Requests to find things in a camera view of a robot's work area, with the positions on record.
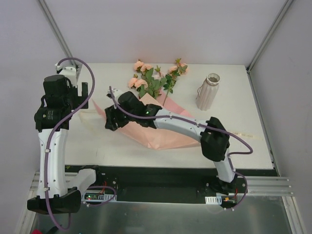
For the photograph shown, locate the pink flowers with green leaves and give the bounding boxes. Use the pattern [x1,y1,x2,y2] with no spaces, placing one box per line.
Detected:
[128,58,189,104]

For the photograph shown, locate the cream ribbon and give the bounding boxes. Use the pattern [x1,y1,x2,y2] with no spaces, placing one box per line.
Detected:
[78,109,105,135]

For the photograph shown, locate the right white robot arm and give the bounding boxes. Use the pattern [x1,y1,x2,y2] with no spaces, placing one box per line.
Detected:
[105,89,237,192]

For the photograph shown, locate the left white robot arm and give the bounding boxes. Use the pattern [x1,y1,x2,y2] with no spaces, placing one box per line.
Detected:
[27,74,103,215]

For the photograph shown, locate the white ribbed ceramic vase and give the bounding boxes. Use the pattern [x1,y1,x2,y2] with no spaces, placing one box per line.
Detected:
[196,73,220,111]

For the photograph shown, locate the red object at bottom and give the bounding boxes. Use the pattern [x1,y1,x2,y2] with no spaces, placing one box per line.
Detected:
[30,229,43,234]

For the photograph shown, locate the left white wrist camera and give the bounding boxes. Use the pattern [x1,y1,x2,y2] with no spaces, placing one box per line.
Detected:
[55,63,79,88]

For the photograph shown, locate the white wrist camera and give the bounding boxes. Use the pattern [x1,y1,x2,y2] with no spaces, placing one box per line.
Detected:
[55,63,79,88]
[106,86,123,101]

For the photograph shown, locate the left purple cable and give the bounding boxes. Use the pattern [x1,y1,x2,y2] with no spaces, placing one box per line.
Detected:
[42,57,96,232]

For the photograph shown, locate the purple cable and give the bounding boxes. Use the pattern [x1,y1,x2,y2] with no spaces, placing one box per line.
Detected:
[108,85,254,176]
[42,57,96,232]

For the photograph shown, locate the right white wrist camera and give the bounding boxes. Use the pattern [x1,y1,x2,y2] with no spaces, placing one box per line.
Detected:
[106,86,123,101]

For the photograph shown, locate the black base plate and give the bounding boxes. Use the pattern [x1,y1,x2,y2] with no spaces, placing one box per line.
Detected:
[64,165,278,203]

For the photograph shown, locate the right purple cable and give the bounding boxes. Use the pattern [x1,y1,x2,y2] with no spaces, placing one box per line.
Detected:
[108,85,254,176]

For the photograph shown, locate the left white cable duct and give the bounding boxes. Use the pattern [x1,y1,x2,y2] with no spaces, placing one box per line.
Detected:
[81,192,117,203]

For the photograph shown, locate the white cable duct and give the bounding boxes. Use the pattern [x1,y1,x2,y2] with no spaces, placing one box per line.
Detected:
[81,192,117,203]
[205,195,237,205]

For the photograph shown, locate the left aluminium frame post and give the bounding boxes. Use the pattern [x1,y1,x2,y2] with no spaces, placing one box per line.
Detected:
[37,0,73,58]

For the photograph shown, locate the aluminium frame post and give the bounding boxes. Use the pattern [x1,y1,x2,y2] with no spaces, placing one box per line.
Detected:
[37,0,73,58]
[246,0,295,74]

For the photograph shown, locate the right white cable duct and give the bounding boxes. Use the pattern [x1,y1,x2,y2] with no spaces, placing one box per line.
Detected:
[205,195,237,205]

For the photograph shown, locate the aluminium front rail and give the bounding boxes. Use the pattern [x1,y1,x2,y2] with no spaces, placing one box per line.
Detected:
[30,172,295,196]

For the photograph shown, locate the right aluminium frame post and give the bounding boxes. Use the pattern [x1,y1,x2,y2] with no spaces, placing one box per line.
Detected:
[246,0,295,74]

